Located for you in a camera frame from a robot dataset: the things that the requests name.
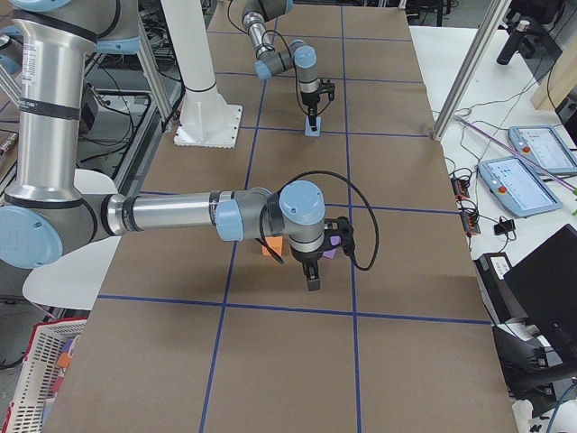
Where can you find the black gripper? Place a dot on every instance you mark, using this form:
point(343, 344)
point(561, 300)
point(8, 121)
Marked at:
point(308, 98)
point(306, 257)

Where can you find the light blue foam block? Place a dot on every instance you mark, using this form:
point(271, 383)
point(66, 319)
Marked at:
point(313, 130)

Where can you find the purple foam block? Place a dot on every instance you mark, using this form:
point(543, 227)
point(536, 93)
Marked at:
point(330, 254)

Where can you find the orange foam block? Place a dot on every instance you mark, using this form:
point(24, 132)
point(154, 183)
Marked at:
point(275, 243)

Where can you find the orange terminal strip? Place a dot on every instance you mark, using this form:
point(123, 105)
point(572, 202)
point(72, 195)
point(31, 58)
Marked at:
point(468, 210)

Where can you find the near teach pendant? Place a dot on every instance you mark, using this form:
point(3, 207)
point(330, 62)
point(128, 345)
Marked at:
point(517, 187)

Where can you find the teach pendant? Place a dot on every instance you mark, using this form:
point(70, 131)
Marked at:
point(517, 187)
point(544, 146)

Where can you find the far teach pendant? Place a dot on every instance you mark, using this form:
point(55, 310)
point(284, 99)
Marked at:
point(544, 146)

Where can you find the black laptop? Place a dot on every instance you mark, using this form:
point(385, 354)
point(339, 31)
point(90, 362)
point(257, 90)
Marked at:
point(544, 284)

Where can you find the white plastic basket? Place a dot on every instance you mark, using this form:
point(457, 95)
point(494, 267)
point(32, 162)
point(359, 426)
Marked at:
point(37, 385)

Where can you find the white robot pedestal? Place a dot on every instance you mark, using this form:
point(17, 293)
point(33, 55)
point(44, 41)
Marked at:
point(206, 119)

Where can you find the aluminium frame post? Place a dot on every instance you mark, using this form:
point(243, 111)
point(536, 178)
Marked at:
point(480, 42)

